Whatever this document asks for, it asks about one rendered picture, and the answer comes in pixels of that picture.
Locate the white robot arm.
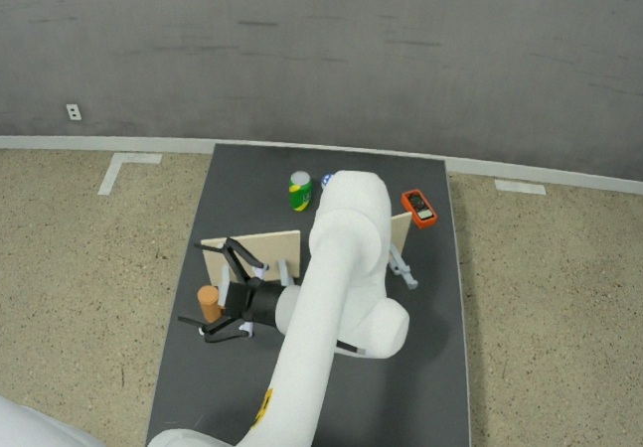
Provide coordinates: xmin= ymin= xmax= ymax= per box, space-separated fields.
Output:
xmin=0 ymin=171 xmax=409 ymax=447

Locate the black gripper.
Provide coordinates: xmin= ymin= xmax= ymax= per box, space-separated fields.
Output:
xmin=178 ymin=237 xmax=286 ymax=344

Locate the green drink can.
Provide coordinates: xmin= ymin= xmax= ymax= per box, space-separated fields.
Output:
xmin=289 ymin=172 xmax=311 ymax=211

